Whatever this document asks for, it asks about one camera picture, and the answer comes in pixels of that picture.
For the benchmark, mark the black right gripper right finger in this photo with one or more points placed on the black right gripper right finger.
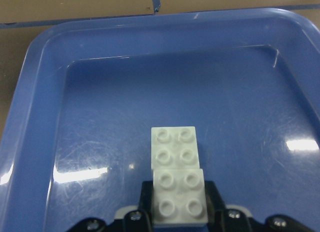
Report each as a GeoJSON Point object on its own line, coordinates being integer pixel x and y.
{"type": "Point", "coordinates": [222, 218]}

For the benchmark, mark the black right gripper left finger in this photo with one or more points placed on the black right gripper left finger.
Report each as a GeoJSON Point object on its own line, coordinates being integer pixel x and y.
{"type": "Point", "coordinates": [134, 220]}

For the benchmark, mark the white block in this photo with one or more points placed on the white block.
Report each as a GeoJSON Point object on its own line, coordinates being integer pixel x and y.
{"type": "Point", "coordinates": [174, 147]}
{"type": "Point", "coordinates": [179, 198]}

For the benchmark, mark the blue plastic tray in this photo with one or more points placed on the blue plastic tray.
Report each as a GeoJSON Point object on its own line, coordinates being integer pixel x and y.
{"type": "Point", "coordinates": [77, 140]}

